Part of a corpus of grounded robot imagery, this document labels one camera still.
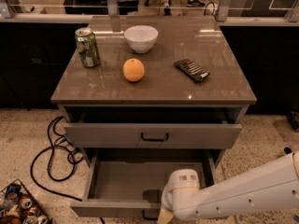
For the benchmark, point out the grey cabinet with glossy top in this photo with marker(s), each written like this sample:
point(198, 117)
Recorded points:
point(198, 39)

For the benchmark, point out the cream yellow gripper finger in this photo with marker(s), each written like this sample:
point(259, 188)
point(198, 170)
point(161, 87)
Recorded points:
point(165, 216)

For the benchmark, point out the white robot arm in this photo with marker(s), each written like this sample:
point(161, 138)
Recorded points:
point(272, 186)

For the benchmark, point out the green soda can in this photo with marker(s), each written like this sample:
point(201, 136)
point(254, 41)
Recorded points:
point(87, 47)

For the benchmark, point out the grey drawer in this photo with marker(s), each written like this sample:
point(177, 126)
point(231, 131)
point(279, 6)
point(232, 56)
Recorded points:
point(130, 182)
point(153, 127)

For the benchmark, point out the dark snack bar packet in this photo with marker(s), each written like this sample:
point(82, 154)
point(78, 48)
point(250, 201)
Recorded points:
point(191, 70)

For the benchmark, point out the wire basket of cans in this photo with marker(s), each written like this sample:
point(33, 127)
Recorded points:
point(19, 206)

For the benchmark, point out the orange fruit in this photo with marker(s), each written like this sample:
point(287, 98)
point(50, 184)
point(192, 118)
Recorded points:
point(133, 70)

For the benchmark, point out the grey top drawer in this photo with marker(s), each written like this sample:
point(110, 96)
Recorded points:
point(153, 127)

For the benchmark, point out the white ceramic bowl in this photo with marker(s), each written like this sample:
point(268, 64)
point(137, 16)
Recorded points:
point(141, 38)

